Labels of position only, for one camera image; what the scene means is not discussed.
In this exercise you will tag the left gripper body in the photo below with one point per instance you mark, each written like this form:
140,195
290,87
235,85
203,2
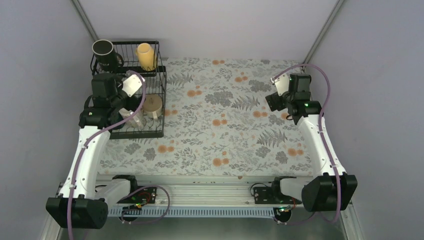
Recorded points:
117,101

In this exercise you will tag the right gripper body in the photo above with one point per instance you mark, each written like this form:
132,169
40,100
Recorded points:
272,98

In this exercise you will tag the floral white mug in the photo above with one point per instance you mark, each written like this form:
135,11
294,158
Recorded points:
135,121

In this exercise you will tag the beige mug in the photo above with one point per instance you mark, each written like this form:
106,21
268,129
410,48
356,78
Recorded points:
152,106

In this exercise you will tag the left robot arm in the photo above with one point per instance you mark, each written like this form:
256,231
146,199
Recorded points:
78,204

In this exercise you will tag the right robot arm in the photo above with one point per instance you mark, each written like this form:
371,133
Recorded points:
330,188

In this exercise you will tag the black mug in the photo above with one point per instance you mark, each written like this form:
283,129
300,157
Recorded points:
106,56

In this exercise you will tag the yellow cup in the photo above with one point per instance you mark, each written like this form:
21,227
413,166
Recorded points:
146,56

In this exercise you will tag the floral tablecloth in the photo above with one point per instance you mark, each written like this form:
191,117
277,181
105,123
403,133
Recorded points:
216,123

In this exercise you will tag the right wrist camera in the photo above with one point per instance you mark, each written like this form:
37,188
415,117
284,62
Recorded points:
281,83

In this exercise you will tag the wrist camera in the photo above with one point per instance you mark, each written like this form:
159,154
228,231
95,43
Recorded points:
281,83
132,84

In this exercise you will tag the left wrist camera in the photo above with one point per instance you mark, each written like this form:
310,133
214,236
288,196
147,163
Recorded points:
132,84

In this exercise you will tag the black wire dish rack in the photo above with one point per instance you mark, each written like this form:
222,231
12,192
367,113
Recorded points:
155,83

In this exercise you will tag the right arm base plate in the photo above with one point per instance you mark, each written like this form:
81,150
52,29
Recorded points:
265,195

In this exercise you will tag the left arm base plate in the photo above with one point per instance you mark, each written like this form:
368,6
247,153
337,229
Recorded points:
142,197

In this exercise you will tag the aluminium rail frame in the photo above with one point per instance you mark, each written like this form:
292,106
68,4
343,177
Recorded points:
207,190

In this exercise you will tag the slotted cable duct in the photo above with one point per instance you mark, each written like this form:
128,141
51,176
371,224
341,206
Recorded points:
201,212

